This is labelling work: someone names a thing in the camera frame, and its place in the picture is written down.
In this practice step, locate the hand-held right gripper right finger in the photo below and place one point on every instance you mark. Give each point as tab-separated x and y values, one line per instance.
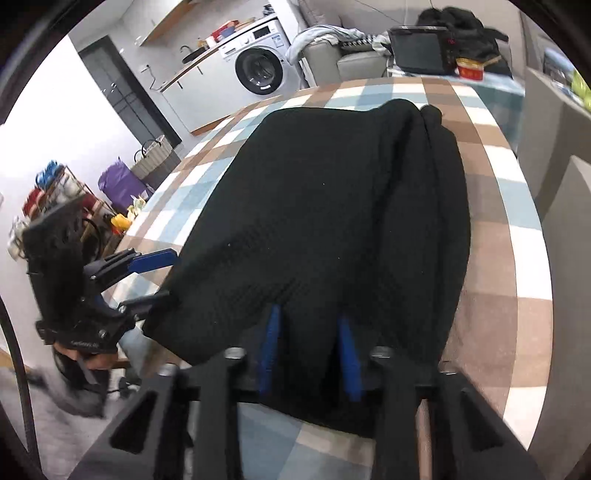
351	369

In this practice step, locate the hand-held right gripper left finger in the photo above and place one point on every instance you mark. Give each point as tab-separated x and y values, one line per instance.
270	350

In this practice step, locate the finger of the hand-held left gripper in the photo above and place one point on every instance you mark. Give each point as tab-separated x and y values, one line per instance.
147	304
147	261

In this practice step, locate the black knit sweater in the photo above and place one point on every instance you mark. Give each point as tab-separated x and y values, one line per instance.
323	207

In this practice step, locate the person's left hand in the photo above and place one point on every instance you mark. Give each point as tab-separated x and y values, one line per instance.
87	357

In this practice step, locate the purple bag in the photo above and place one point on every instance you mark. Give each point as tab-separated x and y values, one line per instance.
120	187

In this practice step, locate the metal storage shelf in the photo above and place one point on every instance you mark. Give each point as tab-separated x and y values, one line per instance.
55	194

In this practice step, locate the woven laundry basket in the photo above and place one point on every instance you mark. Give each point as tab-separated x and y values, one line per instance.
154	164

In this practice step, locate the checked tablecloth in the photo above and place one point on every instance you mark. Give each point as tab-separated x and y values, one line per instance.
485	286

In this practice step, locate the black framed door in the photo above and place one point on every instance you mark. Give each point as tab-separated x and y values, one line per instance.
124	92

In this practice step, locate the white kitchen counter cabinet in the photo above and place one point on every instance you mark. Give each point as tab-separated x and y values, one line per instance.
198	92

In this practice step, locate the black faucet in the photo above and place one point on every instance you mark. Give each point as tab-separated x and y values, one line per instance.
187	50

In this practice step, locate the white washing machine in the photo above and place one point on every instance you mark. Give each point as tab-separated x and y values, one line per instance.
261	64

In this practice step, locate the red box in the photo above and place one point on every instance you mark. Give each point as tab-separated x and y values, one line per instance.
224	33

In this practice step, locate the light blue blanket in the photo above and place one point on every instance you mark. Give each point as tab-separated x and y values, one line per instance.
314	39

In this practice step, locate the grey sofa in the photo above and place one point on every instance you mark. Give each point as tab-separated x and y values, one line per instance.
360	64

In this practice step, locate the houndstooth pillow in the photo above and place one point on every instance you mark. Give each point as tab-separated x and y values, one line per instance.
358	42

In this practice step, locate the grey side cabinet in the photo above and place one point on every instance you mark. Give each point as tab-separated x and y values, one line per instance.
549	129

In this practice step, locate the red noodle bowl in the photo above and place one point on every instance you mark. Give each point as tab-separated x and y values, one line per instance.
470	69

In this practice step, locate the black jacket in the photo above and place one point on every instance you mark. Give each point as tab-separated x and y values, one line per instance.
471	32

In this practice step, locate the white wall cabinet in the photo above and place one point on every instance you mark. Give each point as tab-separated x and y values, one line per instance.
161	23

